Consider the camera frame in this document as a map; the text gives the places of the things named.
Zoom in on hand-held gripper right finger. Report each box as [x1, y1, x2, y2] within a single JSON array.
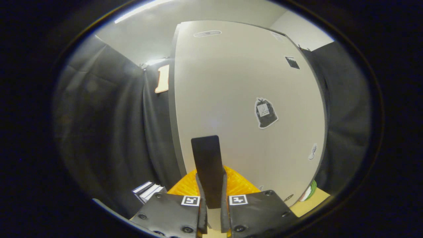
[[220, 165, 299, 238]]

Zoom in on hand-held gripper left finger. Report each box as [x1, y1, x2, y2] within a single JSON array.
[[130, 169, 209, 238]]

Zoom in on black door handle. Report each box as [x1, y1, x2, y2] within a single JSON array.
[[191, 135, 226, 209]]

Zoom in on grey shoe cabinet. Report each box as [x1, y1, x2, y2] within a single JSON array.
[[168, 20, 329, 232]]

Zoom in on grey portrait cover book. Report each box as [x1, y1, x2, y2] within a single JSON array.
[[140, 184, 167, 203]]

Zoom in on dark blue book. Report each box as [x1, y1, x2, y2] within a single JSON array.
[[132, 181, 154, 195]]

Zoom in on green striped object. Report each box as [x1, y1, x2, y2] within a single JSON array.
[[299, 179, 318, 202]]

